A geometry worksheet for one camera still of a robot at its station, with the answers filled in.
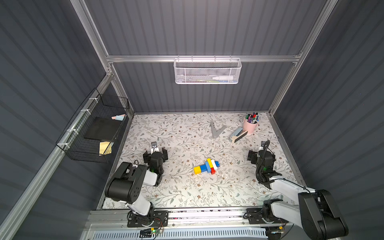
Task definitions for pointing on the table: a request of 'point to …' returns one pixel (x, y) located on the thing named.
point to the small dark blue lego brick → (203, 168)
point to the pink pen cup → (251, 122)
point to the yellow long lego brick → (210, 162)
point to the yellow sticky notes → (105, 148)
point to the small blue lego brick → (217, 163)
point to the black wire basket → (72, 141)
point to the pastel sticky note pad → (120, 117)
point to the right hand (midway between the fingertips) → (261, 151)
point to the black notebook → (103, 128)
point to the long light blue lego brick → (208, 168)
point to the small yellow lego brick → (197, 170)
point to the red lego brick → (213, 171)
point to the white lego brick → (214, 164)
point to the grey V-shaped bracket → (215, 133)
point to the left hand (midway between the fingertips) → (155, 150)
